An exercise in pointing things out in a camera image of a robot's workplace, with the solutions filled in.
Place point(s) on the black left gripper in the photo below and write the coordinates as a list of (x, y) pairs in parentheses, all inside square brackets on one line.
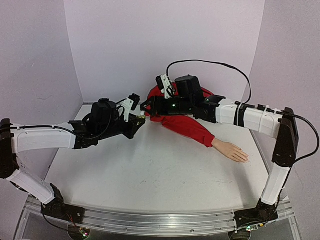
[(135, 121)]

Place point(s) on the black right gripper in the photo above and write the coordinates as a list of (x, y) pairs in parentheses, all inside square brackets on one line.
[(155, 106)]

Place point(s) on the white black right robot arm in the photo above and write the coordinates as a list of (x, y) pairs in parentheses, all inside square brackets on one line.
[(279, 126)]

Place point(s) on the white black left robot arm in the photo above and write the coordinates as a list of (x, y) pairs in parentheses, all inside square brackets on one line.
[(75, 134)]

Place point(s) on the mannequin hand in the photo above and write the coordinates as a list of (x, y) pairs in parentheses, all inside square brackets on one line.
[(230, 151)]

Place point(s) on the red black sports jacket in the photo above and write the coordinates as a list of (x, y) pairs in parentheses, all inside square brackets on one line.
[(185, 126)]

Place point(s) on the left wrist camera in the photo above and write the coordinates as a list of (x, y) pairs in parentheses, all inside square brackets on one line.
[(105, 111)]

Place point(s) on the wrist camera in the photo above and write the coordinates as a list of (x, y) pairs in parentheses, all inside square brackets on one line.
[(105, 111), (183, 87)]

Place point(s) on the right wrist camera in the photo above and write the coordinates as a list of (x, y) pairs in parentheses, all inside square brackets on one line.
[(183, 87)]

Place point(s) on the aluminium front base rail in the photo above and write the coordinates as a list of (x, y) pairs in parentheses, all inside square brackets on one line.
[(73, 222)]

